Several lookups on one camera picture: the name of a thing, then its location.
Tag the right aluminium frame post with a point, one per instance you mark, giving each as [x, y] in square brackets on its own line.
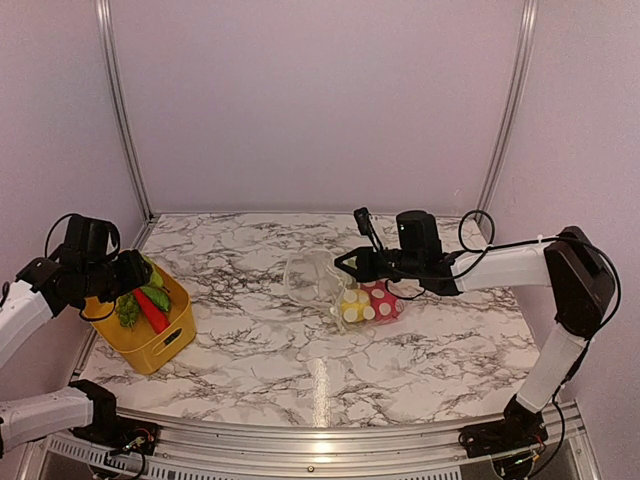
[515, 91]

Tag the fake yellow lemon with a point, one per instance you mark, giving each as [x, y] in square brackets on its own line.
[356, 306]

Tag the fake green cucumber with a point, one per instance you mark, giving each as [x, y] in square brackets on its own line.
[158, 297]

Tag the yellow plastic basket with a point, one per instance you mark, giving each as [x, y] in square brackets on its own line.
[143, 349]

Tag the clear polka dot zip bag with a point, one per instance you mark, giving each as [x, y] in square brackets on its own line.
[312, 280]

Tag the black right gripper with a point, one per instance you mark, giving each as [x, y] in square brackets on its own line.
[365, 270]

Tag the fake green apple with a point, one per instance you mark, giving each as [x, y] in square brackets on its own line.
[156, 279]

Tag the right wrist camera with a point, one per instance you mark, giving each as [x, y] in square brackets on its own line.
[366, 228]

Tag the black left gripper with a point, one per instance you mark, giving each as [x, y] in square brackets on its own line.
[134, 275]

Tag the left aluminium frame post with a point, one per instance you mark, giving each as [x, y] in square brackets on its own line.
[108, 44]

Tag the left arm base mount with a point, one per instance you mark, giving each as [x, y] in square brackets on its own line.
[122, 435]

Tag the fake red pepper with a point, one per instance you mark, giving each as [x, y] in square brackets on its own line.
[386, 306]

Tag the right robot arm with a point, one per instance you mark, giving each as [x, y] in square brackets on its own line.
[585, 284]

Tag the fake green lettuce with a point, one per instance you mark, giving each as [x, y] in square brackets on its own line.
[128, 311]

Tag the aluminium frame post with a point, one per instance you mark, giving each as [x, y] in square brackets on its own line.
[108, 44]
[515, 91]

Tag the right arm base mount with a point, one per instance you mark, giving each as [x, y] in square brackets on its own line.
[496, 437]

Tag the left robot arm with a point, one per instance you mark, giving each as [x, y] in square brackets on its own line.
[88, 264]

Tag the fake orange carrot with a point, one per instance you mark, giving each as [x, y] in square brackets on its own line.
[154, 315]

